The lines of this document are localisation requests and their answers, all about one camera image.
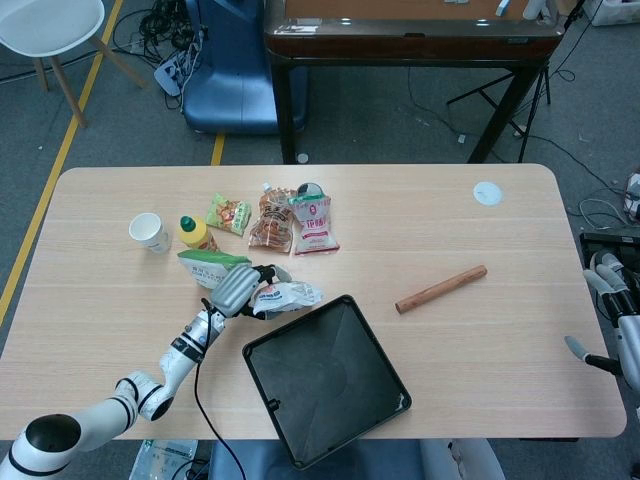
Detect white power strip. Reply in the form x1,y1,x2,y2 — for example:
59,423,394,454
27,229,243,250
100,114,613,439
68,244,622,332
153,49,194,97

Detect black case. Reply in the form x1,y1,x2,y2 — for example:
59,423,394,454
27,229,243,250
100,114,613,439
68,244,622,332
579,230,640,262

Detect white storage box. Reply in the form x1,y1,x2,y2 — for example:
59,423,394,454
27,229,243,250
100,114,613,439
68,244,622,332
591,0,640,27

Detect green snack packet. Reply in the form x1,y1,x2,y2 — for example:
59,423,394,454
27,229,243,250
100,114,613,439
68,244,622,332
205,192,252,238

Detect white paper cup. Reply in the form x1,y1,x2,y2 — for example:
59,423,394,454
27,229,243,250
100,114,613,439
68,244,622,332
128,212,172,254

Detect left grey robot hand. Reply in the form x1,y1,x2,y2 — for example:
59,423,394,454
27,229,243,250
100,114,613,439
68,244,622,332
209,263,294,319

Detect brown sauce pouch with spout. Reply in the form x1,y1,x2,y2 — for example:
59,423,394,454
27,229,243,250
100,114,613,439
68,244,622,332
248,182,296,255

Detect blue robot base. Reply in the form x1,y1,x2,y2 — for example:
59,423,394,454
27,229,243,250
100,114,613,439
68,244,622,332
182,0,309,135

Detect green and white snack bag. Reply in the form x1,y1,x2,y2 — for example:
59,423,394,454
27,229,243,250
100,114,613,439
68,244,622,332
176,249,253,292

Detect white round table grommet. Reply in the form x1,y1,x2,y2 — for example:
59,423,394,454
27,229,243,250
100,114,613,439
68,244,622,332
472,180,504,207

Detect white sugar packet blue print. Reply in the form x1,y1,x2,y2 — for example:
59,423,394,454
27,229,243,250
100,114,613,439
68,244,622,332
251,279,325,319

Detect pink and white snack bag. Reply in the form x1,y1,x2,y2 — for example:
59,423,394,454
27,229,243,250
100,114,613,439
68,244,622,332
287,192,340,257

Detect black floor cable bundle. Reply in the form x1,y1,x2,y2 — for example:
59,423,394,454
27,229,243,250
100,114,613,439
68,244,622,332
112,0,202,64

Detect yellow bottle green cap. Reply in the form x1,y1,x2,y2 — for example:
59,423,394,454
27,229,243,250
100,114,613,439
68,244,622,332
178,215,220,253

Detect clear plastic bag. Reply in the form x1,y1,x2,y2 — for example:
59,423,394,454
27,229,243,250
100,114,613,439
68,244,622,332
133,438,199,480

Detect white chair wooden legs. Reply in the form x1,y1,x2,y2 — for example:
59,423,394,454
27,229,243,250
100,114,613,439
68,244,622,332
0,0,149,129

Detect wooden rolling pin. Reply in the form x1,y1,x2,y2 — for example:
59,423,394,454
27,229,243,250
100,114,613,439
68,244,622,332
394,264,489,315

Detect brown mahjong table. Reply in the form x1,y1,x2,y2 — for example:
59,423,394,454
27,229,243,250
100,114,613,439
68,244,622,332
263,0,564,165

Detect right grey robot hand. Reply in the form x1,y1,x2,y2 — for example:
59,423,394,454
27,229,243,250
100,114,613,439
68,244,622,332
564,251,640,390

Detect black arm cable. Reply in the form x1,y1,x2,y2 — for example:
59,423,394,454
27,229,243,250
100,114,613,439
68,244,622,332
193,298,254,480

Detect black plastic tray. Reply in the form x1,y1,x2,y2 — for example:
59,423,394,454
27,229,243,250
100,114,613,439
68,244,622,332
242,294,413,470

